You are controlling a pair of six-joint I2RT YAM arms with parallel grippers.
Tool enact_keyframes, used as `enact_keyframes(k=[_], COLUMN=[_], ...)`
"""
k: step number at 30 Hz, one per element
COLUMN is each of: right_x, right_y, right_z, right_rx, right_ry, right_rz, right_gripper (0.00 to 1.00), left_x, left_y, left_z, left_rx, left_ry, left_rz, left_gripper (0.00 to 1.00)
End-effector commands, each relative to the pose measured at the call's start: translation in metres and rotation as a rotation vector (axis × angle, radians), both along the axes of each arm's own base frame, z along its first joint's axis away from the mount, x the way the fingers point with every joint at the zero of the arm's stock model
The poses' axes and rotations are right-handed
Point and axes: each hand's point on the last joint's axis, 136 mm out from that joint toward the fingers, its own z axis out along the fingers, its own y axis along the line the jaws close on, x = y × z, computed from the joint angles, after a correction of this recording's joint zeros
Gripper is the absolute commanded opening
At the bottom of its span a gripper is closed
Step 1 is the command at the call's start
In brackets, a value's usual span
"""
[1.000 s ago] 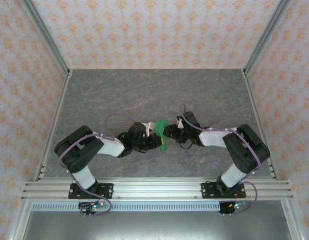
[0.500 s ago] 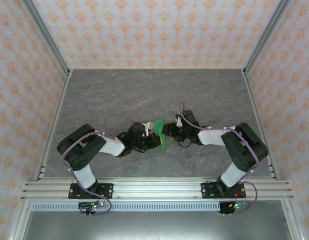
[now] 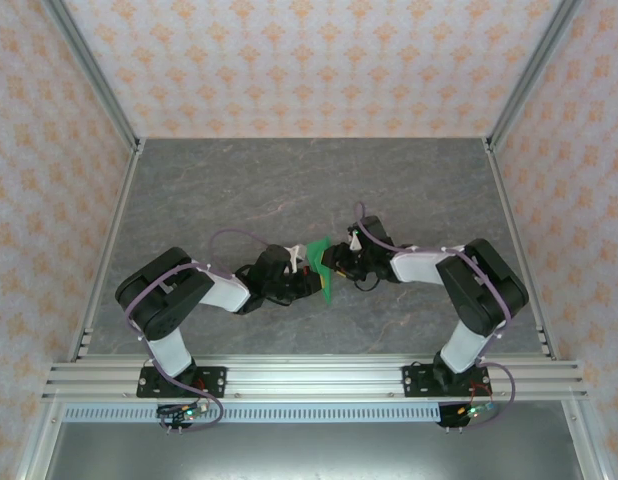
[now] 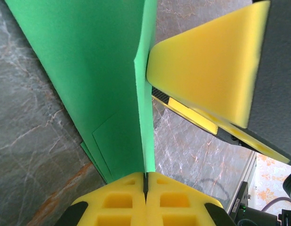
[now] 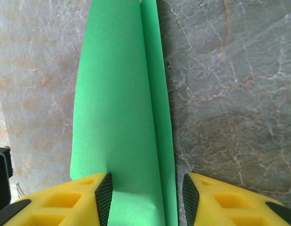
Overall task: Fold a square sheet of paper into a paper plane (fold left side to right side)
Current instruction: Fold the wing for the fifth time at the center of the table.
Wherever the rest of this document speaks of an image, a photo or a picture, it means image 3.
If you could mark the small circuit board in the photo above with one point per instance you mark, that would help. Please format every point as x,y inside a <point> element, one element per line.
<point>474,411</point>
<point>189,412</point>

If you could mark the left small circuit board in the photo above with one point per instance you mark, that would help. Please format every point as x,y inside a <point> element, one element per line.
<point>189,412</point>

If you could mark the green paper sheet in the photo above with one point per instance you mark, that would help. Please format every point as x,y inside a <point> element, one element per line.
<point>328,290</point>

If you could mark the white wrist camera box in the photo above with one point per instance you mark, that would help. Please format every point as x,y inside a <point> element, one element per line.
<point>355,244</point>
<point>295,252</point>

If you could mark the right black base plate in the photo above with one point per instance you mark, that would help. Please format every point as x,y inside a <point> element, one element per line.
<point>414,382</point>

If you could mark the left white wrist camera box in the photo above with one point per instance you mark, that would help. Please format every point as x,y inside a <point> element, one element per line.
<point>295,252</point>

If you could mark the aluminium cross beam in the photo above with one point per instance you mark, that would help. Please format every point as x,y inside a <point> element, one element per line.
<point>314,375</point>

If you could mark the aluminium side rail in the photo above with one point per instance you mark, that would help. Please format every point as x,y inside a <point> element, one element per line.
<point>123,200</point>
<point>504,200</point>

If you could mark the right aluminium frame leg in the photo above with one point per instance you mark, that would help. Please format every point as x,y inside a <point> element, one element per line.
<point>586,440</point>

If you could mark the right aluminium side rail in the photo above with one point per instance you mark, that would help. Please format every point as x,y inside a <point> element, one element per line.
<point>504,200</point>

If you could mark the left aluminium side rail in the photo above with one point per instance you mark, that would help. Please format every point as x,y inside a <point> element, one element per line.
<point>123,200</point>

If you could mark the left aluminium corner post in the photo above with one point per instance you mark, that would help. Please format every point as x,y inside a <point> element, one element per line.
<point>95,75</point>

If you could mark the right small circuit board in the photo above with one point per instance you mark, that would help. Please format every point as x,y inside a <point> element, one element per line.
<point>474,411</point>

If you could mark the aluminium frame leg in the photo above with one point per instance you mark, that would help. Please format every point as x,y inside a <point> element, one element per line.
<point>586,440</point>
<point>37,440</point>

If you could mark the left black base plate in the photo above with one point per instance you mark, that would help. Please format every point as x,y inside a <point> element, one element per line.
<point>214,382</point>

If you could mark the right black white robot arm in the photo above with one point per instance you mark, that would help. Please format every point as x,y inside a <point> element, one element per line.
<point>489,295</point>

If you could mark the right aluminium corner post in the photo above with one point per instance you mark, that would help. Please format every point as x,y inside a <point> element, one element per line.
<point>530,75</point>

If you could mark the aluminium corner post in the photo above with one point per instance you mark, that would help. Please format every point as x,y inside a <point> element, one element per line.
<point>95,75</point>
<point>530,75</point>

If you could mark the left aluminium frame leg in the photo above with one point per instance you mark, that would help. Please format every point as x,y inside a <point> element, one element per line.
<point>37,440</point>

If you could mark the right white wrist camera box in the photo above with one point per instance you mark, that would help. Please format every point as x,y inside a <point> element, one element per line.
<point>355,244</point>

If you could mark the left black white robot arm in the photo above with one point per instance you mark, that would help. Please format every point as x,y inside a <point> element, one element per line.
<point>159,305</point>

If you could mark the grey metal sheet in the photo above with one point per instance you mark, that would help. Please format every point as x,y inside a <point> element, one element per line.
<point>314,455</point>

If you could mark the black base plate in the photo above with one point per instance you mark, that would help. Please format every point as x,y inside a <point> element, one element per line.
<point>414,382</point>
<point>214,382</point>

